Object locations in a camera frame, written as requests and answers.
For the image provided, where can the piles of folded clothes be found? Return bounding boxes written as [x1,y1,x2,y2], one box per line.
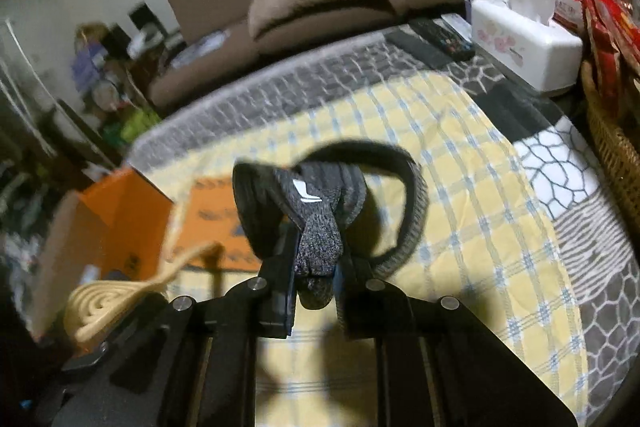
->
[0,157,56,308]

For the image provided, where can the purple packets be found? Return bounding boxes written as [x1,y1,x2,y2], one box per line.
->
[70,44,108,90]

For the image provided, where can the orange printed towel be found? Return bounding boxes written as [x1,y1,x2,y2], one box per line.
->
[170,177,266,273]

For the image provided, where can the wicker basket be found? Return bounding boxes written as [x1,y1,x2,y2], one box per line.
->
[580,62,640,248]

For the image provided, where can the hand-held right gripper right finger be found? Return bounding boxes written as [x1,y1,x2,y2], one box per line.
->
[334,252,573,427]

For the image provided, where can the green plastic bag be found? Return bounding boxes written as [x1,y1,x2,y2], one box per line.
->
[117,109,161,142]

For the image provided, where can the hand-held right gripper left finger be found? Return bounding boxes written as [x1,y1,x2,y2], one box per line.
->
[50,227,301,427]

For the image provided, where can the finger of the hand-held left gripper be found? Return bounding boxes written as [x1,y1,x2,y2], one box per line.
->
[60,341,168,388]

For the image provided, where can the orange cardboard box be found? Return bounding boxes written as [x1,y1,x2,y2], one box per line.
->
[32,167,176,343]

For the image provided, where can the round printed tin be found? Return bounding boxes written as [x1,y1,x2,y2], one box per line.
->
[95,79,123,112]

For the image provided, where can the grey stone-pattern blanket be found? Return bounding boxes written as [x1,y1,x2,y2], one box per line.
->
[125,14,640,427]

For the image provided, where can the white tissue box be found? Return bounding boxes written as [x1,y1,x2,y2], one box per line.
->
[471,0,584,95]

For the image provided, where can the black speaker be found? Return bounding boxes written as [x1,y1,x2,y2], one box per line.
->
[127,3,166,42]

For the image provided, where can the beige spiral trivet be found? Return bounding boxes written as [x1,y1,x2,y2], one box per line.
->
[64,241,225,349]

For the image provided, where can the papers on sofa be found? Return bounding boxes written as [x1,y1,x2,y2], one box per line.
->
[175,32,231,62]

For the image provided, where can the yellow checked cloth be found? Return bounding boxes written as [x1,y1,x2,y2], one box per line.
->
[122,72,593,427]

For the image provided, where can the grey and black headband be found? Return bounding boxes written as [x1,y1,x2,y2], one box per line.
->
[232,139,428,310]

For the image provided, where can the pile of red snack packets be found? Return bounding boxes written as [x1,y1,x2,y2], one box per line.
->
[492,0,640,118]

